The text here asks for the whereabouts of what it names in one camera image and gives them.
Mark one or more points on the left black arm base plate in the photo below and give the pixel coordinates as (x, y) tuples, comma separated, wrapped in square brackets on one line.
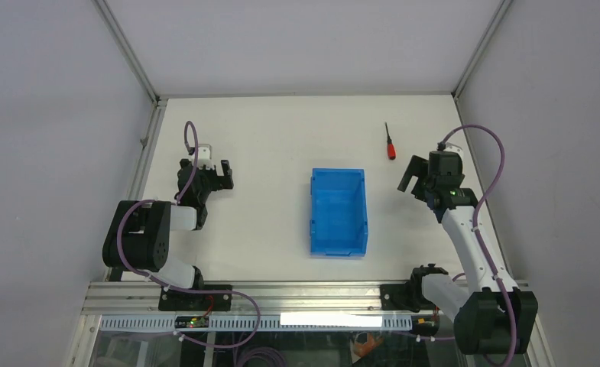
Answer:
[(177, 301)]

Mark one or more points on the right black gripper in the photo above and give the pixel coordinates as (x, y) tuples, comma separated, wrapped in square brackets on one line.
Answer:
[(418, 167)]

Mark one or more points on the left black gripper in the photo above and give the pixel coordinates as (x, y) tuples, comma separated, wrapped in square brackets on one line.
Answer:
[(219, 182)]

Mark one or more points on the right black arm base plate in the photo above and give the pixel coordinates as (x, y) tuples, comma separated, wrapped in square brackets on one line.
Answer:
[(403, 297)]

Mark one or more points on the aluminium rail frame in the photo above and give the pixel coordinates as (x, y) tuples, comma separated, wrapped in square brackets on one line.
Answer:
[(272, 297)]

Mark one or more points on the orange object under table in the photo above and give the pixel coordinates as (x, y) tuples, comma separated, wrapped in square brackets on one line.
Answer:
[(364, 343)]

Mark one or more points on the blue plastic bin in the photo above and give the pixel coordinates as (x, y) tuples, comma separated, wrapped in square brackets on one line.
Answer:
[(339, 220)]

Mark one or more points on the white slotted cable duct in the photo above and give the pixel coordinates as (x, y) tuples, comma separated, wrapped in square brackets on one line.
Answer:
[(284, 322)]

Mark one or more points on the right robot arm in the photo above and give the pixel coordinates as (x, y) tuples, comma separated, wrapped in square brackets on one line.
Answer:
[(491, 315)]

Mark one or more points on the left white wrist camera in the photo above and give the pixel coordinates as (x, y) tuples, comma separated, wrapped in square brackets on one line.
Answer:
[(203, 156)]

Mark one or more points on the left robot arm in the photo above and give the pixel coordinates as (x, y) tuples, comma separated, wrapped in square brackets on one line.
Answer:
[(139, 235)]

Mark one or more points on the red black screwdriver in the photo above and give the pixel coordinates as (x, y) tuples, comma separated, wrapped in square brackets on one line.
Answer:
[(391, 152)]

